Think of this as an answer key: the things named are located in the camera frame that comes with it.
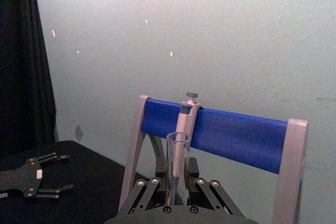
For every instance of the black table cloth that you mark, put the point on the black table cloth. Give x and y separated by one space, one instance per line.
86 182

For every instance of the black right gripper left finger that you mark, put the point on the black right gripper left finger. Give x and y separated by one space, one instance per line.
162 174

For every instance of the glass test tube yellow liquid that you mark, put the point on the glass test tube yellow liquid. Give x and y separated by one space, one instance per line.
177 171

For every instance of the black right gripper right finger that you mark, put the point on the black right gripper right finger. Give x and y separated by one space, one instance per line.
193 174

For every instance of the black curtain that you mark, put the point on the black curtain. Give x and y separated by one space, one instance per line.
21 64

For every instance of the grey pipette with blue tip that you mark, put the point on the grey pipette with blue tip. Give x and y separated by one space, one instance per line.
187 113

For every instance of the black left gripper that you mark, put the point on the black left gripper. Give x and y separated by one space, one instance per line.
23 178

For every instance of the grey stand with blue bar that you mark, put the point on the grey stand with blue bar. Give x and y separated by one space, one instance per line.
236 134

